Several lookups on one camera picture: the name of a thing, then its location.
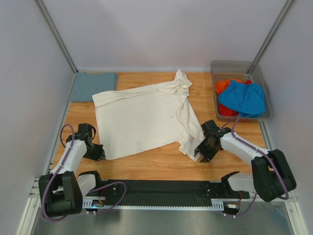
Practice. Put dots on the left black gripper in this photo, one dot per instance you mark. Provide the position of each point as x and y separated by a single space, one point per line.
100 154

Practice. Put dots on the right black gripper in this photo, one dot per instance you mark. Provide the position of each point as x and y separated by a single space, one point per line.
207 157

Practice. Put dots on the white t shirt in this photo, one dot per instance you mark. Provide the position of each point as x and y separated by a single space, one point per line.
144 118

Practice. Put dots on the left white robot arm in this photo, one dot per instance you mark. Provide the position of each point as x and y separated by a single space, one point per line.
61 192

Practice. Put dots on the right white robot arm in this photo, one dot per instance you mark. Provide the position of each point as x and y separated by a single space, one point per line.
271 176

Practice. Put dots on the red t shirt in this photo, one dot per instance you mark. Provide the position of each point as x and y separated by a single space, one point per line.
224 111

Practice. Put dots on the orange t shirt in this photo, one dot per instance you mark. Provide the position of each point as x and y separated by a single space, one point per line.
221 86

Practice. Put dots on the blue t shirt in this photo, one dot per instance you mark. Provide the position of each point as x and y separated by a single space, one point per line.
246 99

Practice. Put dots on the clear plastic bin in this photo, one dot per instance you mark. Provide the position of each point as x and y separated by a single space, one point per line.
223 70

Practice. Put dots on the folded grey-blue t shirt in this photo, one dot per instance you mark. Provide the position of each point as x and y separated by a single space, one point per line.
87 84

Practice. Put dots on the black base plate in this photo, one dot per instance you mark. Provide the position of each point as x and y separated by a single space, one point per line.
166 193

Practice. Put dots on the slotted cable duct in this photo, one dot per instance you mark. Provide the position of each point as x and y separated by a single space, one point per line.
93 204

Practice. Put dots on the aluminium frame rail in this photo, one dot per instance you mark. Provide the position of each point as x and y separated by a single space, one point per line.
267 191

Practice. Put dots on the left corner aluminium post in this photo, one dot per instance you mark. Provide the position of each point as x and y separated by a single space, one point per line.
55 32

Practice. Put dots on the corner aluminium post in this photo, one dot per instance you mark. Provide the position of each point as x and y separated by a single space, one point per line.
55 32
271 34

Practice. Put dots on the right corner aluminium post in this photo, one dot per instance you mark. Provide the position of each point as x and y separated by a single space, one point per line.
271 34

